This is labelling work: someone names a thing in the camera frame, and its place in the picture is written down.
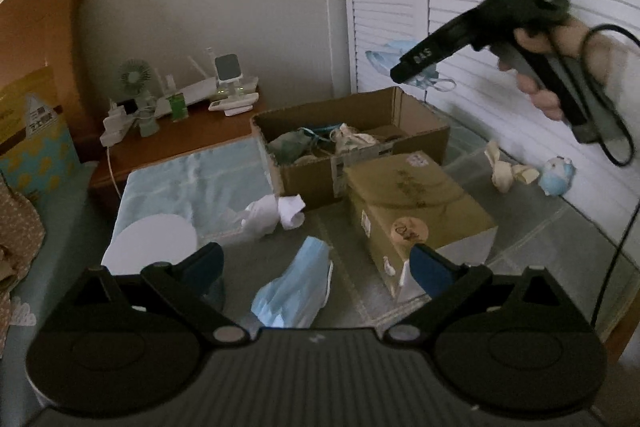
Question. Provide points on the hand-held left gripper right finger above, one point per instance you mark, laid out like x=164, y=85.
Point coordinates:
x=432, y=272

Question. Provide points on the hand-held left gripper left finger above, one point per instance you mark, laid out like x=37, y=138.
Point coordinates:
x=202, y=269

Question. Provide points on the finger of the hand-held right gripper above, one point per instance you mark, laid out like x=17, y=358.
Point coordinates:
x=405, y=72

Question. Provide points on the blue face mask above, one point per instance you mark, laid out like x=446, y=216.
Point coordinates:
x=382, y=57
x=295, y=287

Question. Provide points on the person's right forearm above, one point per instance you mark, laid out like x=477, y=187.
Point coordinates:
x=617, y=64

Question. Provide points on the person's right hand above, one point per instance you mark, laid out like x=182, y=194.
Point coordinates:
x=560, y=37

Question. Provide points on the clear jar with white lid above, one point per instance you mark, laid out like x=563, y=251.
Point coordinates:
x=145, y=242

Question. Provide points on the closed tan cardboard box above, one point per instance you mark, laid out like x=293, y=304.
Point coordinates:
x=425, y=197

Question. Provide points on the crumpled white paper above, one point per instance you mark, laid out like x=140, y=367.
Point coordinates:
x=265, y=217

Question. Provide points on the light blue mat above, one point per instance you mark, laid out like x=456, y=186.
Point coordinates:
x=165, y=187

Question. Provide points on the flat blue face mask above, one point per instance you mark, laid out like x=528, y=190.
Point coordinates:
x=295, y=287

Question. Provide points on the cream rabbit plush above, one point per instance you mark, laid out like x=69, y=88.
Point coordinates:
x=500, y=172

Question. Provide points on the wooden bedside table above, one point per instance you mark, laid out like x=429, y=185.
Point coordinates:
x=200, y=132

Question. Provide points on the teal bed sheet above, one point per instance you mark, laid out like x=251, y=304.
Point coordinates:
x=65, y=227

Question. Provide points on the blue plush toy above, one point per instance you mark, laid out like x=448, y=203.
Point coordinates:
x=556, y=177

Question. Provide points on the white power strip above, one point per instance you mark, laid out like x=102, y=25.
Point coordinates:
x=117, y=129

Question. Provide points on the green bottle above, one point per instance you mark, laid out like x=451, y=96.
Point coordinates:
x=177, y=104

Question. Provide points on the white router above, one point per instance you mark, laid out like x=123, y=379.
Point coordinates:
x=200, y=92

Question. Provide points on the brown patterned cushion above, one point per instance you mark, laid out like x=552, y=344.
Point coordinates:
x=20, y=227

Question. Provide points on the small green desk fan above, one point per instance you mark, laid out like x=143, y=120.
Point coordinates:
x=134, y=77

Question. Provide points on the yellow and blue box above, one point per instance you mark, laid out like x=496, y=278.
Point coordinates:
x=35, y=147

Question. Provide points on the wooden headboard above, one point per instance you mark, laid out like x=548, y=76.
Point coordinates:
x=45, y=27

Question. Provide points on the white camera on stand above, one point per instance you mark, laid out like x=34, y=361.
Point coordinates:
x=227, y=67

